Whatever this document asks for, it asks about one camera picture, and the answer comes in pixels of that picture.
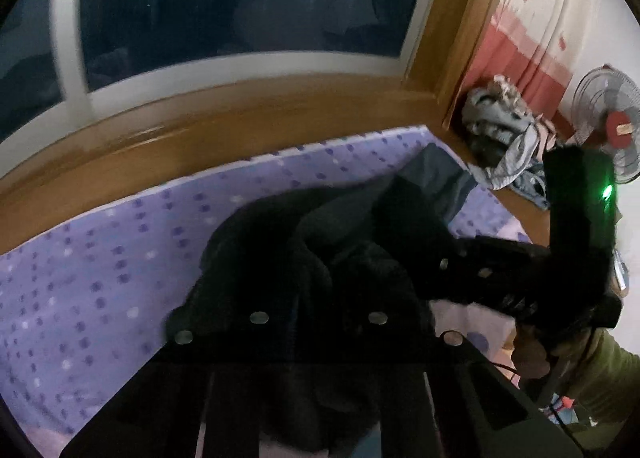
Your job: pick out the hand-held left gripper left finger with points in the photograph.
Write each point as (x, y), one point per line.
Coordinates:
(260, 333)

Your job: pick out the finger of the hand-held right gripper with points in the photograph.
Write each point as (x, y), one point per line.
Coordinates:
(465, 268)

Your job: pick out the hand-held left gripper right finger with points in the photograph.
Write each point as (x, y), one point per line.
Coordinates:
(375, 338)

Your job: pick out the dark garment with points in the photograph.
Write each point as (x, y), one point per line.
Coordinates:
(310, 248)

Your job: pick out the person's right hand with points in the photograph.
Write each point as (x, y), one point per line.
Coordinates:
(532, 355)

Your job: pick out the denim garment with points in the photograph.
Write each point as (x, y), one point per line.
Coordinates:
(532, 188)

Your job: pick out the striped garment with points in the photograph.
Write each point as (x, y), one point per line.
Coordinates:
(520, 153)

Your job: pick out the electric fan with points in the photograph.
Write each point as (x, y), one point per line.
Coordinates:
(612, 113)

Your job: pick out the grey patterned garment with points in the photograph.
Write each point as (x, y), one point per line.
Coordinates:
(492, 108)

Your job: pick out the purple dotted bed sheet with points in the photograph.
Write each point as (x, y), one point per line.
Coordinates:
(100, 258)

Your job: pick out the wooden window surround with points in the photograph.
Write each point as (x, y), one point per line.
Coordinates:
(200, 133)

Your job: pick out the white framed window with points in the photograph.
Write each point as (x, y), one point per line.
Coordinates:
(225, 3)

